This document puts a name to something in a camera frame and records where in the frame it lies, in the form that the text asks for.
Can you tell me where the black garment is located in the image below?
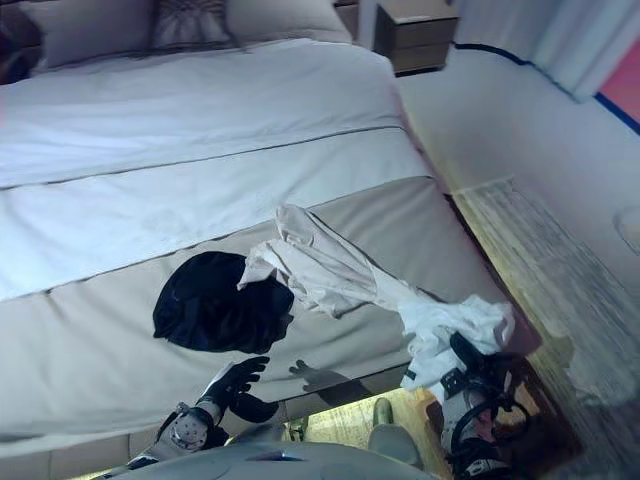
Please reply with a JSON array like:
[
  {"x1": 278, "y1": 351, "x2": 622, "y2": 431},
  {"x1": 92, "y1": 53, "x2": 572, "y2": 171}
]
[{"x1": 152, "y1": 251, "x2": 296, "y2": 357}]

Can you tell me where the dark blue floor tape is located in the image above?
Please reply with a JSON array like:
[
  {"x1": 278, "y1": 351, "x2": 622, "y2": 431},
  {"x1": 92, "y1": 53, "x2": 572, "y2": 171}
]
[{"x1": 452, "y1": 42, "x2": 640, "y2": 130}]

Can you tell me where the robot right leg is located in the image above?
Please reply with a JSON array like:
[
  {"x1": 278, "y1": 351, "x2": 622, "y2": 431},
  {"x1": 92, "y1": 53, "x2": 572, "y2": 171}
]
[{"x1": 367, "y1": 397, "x2": 427, "y2": 470}]

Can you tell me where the grey striped rug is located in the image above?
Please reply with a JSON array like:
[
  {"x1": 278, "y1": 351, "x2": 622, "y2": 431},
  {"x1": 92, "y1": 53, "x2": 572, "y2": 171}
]
[{"x1": 447, "y1": 174, "x2": 640, "y2": 407}]

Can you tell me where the grey robot torso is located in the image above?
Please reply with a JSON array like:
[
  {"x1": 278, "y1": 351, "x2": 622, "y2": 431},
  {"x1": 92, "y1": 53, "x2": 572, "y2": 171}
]
[{"x1": 109, "y1": 439, "x2": 432, "y2": 480}]

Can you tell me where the white curtain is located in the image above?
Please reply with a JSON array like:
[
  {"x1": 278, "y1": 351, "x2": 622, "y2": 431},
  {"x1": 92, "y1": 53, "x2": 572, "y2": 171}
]
[{"x1": 452, "y1": 0, "x2": 640, "y2": 104}]

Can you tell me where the beige pillow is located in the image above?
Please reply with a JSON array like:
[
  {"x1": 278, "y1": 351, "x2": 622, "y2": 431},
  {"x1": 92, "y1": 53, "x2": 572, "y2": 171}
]
[
  {"x1": 19, "y1": 0, "x2": 157, "y2": 69},
  {"x1": 224, "y1": 0, "x2": 354, "y2": 47}
]

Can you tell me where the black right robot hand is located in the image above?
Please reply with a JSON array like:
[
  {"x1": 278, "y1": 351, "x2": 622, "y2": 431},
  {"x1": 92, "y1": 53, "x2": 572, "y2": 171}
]
[{"x1": 448, "y1": 332, "x2": 507, "y2": 382}]

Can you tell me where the brown wooden nightstand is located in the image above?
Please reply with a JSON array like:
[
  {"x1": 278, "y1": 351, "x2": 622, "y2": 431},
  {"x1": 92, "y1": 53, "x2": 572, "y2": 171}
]
[{"x1": 373, "y1": 0, "x2": 460, "y2": 77}]

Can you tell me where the beige garment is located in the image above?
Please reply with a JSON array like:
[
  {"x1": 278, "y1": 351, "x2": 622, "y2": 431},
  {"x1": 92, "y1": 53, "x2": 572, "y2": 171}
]
[{"x1": 237, "y1": 203, "x2": 417, "y2": 322}]

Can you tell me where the grey patterned cushion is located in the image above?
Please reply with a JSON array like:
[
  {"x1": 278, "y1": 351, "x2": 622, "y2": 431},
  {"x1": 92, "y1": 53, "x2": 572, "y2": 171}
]
[{"x1": 149, "y1": 0, "x2": 237, "y2": 52}]

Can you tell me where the white duvet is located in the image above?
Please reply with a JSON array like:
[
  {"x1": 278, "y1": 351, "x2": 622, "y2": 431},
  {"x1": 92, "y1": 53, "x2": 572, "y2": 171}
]
[{"x1": 0, "y1": 37, "x2": 432, "y2": 192}]

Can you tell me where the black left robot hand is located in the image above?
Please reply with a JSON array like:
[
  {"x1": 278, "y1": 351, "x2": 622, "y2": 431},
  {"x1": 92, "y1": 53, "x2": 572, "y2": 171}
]
[{"x1": 198, "y1": 355, "x2": 280, "y2": 424}]

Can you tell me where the beige upholstered bed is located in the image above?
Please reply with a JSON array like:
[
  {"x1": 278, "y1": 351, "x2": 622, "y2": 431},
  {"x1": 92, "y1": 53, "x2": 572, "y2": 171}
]
[{"x1": 0, "y1": 0, "x2": 544, "y2": 480}]

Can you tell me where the white garment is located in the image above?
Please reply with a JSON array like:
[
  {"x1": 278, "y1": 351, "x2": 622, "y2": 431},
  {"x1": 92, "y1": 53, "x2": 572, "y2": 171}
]
[{"x1": 399, "y1": 294, "x2": 517, "y2": 392}]

